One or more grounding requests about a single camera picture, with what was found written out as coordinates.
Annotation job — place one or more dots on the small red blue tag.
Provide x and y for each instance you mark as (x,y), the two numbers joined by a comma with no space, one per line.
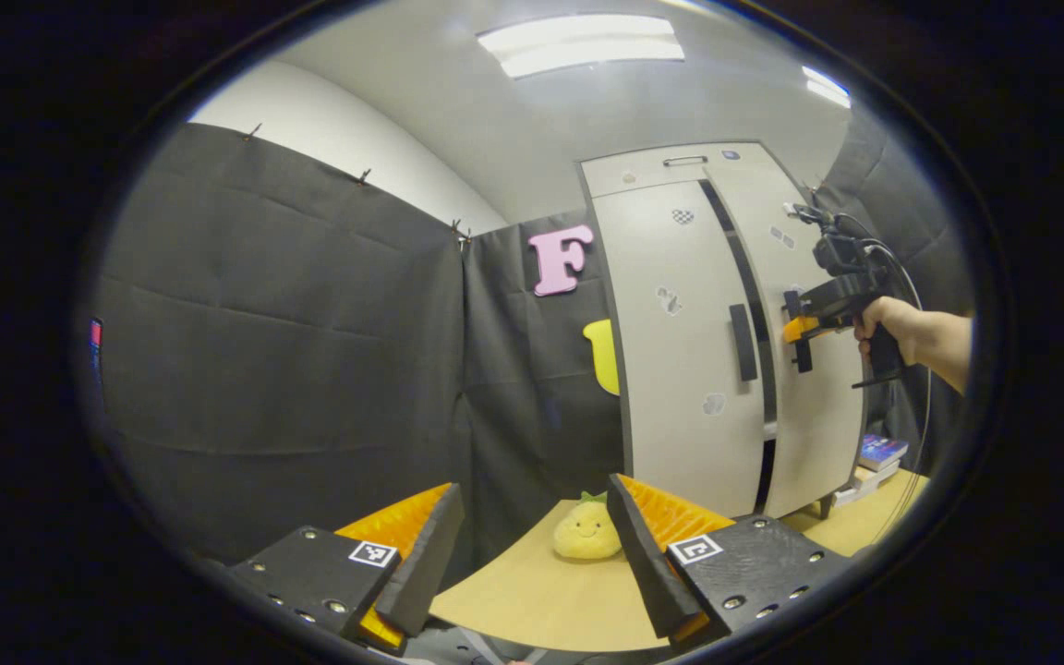
(95,332)

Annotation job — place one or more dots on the black backdrop cloth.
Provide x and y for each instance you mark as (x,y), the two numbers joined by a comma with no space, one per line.
(292,351)

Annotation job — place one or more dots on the grey cabinet door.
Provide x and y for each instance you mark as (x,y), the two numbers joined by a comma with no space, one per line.
(818,434)
(671,416)

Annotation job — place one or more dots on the blue book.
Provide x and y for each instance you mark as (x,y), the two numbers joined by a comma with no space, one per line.
(883,451)

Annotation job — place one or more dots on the tan cover book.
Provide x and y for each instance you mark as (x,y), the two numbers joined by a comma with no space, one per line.
(876,476)

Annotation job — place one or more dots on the large ceiling light panel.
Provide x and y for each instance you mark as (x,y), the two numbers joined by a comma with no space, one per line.
(583,44)

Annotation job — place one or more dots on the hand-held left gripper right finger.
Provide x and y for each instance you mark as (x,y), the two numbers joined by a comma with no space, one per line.
(647,563)

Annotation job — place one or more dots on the yellow plush toy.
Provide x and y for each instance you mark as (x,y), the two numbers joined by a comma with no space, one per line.
(587,536)

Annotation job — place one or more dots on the white book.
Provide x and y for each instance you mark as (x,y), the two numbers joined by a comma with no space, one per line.
(855,494)

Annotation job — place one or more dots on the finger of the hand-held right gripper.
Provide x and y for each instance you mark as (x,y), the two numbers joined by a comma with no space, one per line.
(800,328)

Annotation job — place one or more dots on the small ceiling light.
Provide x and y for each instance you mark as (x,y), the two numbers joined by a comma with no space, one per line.
(828,88)

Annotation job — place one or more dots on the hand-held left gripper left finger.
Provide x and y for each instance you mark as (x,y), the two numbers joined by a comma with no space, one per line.
(426,573)

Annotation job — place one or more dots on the grey double-door shoe cabinet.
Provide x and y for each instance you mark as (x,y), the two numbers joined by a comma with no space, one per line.
(754,166)

